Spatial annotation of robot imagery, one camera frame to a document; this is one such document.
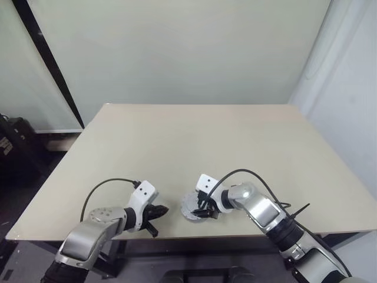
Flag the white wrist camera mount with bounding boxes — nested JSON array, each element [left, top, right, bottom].
[[128, 180, 160, 233], [196, 173, 231, 213]]

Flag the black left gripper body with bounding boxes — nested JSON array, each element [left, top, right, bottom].
[[140, 202, 160, 238]]

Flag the black table frame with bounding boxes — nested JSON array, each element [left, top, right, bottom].
[[0, 226, 377, 281]]

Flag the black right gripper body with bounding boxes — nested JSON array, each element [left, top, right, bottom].
[[197, 190, 220, 221]]

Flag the black cable tie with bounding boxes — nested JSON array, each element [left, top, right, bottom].
[[290, 202, 311, 221]]

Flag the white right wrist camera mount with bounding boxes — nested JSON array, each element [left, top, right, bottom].
[[196, 173, 231, 213]]

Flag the dark rounded shape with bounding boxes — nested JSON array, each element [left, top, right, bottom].
[[226, 264, 257, 283]]

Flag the small silver round object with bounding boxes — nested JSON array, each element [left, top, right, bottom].
[[180, 193, 204, 216]]

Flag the black equipment case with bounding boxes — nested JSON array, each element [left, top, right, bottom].
[[0, 113, 45, 185]]

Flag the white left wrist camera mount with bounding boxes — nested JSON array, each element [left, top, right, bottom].
[[128, 180, 160, 233]]

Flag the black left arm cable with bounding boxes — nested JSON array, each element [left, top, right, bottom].
[[80, 177, 141, 222]]

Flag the black diagonal wall strip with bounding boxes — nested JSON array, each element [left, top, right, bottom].
[[11, 0, 85, 130]]

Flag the silver motor housing copper windings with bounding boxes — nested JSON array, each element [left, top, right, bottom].
[[183, 209, 207, 223]]

